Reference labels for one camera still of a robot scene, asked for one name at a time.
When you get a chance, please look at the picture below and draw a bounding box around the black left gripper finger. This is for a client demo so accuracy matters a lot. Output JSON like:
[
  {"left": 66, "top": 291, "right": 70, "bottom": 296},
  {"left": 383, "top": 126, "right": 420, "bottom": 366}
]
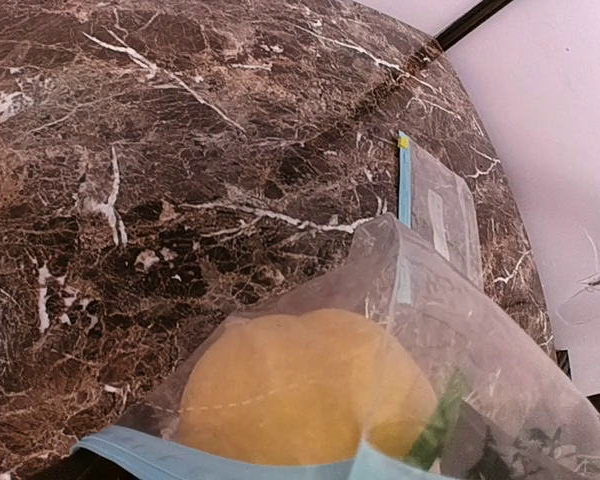
[{"left": 440, "top": 402, "right": 514, "bottom": 479}]

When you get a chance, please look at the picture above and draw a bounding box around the clear zip bag blue zipper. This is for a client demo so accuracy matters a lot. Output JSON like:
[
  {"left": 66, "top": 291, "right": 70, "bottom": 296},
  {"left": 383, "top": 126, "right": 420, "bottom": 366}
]
[{"left": 74, "top": 215, "right": 600, "bottom": 479}]

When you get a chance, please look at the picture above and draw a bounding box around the yellow orange toy peach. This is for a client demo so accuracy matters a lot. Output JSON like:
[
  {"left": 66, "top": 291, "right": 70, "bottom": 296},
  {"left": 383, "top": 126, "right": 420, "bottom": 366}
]
[{"left": 175, "top": 309, "right": 437, "bottom": 466}]

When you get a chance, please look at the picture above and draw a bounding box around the black frame post right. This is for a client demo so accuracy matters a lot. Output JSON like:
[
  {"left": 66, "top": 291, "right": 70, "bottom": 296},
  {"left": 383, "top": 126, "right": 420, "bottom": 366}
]
[{"left": 435, "top": 0, "right": 513, "bottom": 51}]

